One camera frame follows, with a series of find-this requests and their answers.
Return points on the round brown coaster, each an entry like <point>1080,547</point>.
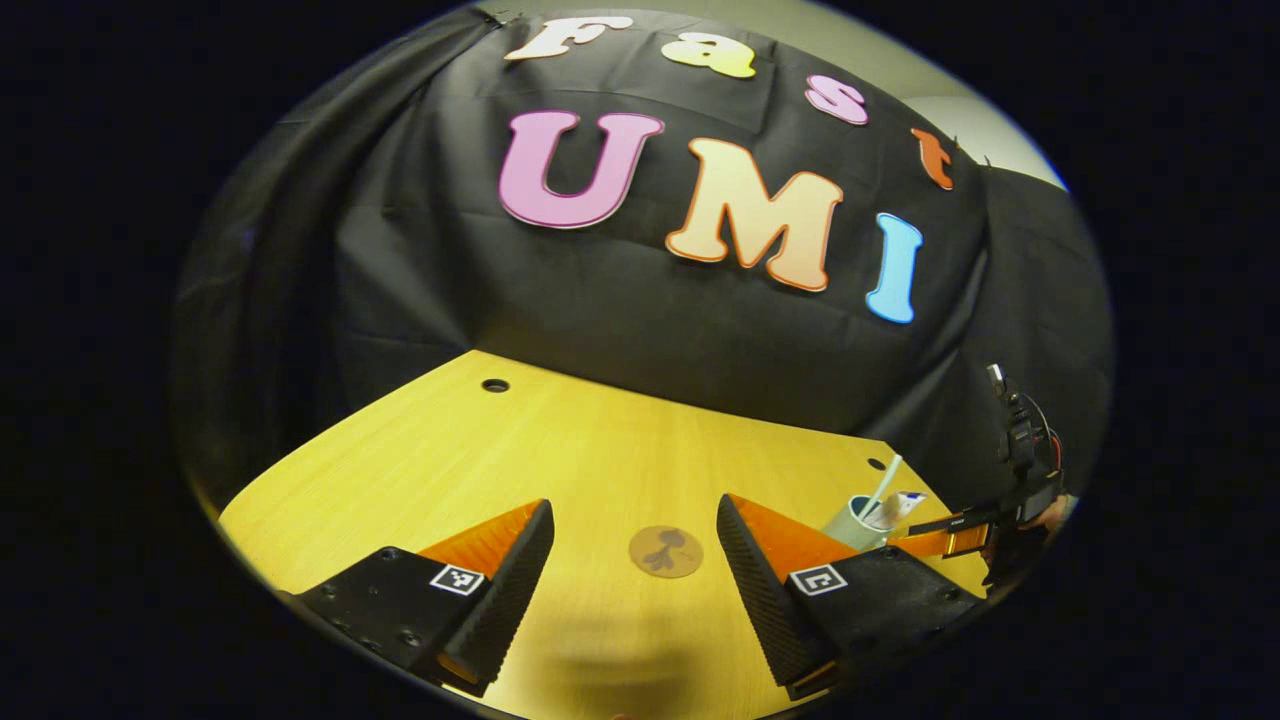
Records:
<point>666,552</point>

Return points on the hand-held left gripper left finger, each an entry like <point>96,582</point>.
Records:
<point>510,600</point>

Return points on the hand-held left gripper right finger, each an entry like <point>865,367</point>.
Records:
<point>760,600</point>

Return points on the pale green toothbrush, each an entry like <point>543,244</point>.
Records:
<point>886,480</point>

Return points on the wooden desktop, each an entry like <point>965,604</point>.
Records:
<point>560,440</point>

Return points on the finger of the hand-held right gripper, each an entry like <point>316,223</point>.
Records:
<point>950,540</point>

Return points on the black backdrop cloth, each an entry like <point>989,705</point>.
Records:
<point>600,300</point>

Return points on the white toothpaste tube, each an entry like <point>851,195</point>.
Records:
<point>898,507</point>

